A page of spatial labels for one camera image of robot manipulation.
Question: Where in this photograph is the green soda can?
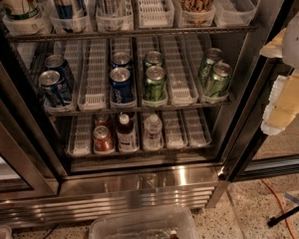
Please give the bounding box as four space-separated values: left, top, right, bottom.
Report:
203 62 232 98
143 51 163 69
198 48 223 85
144 66 166 102

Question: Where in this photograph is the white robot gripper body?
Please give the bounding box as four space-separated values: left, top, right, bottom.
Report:
282 11 299 69

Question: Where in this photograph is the green soda can rear right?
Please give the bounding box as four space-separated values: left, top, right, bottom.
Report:
198 48 223 85

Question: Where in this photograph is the green soda can rear centre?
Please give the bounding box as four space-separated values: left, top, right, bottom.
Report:
143 51 163 69

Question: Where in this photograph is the blue pepsi can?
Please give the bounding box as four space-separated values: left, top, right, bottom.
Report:
110 67 134 104
111 52 133 71

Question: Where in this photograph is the blue soda can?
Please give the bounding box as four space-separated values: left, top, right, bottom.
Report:
45 55 75 91
39 70 72 108

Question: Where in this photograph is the blue soda can front left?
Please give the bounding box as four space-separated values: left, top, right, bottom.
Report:
39 70 72 108

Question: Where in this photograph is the brown drink bottle white cap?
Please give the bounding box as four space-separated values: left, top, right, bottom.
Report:
117 114 138 152

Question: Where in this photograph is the red soda can rear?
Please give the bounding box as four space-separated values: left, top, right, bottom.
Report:
95 114 111 128

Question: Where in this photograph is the fridge door left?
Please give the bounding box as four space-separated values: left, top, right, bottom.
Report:
0 45 60 203

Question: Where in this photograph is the blue soda can rear left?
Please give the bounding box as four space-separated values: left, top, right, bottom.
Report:
45 55 75 91

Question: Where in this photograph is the middle wire shelf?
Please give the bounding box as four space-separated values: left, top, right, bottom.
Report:
46 101 231 117

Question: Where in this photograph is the blue pepsi can front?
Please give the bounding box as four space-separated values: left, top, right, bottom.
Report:
110 67 134 104

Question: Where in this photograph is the stainless steel fridge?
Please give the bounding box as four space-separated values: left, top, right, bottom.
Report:
0 0 299 229

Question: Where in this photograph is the blue pepsi can rear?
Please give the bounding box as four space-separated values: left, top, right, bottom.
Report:
111 52 133 71

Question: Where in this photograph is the green soda can front centre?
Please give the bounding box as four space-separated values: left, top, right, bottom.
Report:
144 66 166 102

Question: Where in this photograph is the clear water bottle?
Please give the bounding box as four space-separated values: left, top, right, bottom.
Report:
143 114 162 150

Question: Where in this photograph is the green soda can front right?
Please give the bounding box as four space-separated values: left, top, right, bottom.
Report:
203 62 232 98

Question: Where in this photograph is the red soda can front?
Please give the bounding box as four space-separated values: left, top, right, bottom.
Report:
93 125 114 152

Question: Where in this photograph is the clear plastic bin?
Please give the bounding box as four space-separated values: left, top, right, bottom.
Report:
89 206 199 239

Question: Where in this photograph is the fridge glass door right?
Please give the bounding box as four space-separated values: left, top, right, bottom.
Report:
224 0 299 182

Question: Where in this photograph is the top wire shelf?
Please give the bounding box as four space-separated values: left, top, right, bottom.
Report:
7 25 258 43

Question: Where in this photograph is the orange cable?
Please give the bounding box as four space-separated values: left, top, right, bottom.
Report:
260 178 297 239

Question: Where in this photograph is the black stand leg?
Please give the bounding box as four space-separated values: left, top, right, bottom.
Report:
267 205 299 227

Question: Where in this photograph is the white empty shelf tray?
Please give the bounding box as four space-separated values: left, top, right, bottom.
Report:
78 39 108 112

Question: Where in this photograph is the wire shelf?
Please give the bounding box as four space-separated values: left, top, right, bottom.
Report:
7 25 258 43
46 101 231 117

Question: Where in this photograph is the red soda can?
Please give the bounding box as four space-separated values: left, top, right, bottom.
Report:
95 114 111 128
93 125 114 152

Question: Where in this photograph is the white green tall can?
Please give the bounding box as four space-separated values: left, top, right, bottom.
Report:
0 0 41 21

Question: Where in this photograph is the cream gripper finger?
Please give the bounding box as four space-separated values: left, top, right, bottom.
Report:
259 29 286 59
261 70 299 135

